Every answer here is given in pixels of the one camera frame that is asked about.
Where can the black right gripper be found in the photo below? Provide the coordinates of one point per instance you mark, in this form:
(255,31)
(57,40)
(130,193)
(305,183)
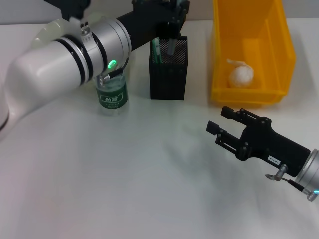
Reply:
(269,144)

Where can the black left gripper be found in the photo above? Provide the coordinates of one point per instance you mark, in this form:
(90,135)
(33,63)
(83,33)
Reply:
(144,22)

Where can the black mesh pen holder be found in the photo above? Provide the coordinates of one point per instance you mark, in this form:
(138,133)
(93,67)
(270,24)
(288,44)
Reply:
(168,82)

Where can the pale green glass fruit plate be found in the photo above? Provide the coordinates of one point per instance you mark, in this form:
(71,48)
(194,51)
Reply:
(47,32)

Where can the yellow plastic bin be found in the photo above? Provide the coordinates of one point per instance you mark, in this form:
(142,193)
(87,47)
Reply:
(249,32)

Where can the mint green pen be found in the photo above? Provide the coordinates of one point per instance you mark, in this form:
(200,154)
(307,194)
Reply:
(156,52)

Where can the white paper ball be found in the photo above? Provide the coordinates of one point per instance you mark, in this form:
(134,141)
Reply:
(240,76)

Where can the grey metallic pen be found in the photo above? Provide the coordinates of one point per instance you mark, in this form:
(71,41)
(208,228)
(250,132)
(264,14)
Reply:
(172,47)

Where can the clear green-label water bottle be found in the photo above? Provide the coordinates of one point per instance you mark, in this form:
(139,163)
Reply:
(112,99)

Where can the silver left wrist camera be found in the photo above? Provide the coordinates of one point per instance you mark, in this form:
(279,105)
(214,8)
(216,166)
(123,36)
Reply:
(69,8)

